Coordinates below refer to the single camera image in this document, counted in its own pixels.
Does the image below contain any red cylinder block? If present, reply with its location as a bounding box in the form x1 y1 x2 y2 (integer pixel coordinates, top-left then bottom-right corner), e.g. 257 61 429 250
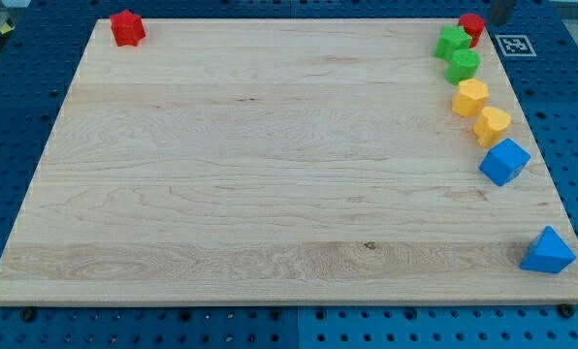
458 13 485 48

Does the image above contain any blue triangle block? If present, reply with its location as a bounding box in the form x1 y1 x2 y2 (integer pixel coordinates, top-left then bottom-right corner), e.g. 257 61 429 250
520 226 576 274

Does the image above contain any yellow hexagon block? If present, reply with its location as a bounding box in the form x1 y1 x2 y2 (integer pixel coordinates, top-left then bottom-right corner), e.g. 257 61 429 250
451 79 490 117

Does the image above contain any white fiducial marker tag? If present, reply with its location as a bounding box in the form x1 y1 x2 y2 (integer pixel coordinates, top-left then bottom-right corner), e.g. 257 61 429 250
496 34 536 57

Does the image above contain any yellow heart block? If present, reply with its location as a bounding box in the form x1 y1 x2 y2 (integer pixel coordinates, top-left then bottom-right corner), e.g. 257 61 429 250
473 107 512 148

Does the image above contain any red star block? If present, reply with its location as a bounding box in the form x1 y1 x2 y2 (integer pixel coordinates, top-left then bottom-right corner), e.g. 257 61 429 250
110 10 146 47

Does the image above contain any green star block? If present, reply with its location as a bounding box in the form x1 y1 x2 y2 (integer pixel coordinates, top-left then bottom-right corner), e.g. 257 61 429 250
433 25 472 62

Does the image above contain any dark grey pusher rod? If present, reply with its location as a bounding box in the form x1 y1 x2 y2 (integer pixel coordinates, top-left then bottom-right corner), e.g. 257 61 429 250
488 0 517 26

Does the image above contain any light wooden board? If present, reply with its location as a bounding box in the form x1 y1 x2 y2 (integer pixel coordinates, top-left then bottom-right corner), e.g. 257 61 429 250
0 18 578 306

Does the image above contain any blue cube block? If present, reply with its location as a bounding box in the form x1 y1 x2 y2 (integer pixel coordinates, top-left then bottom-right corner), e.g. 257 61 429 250
479 139 531 186

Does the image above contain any green cylinder block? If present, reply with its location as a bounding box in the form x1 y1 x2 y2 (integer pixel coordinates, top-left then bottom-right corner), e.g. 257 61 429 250
445 48 481 85

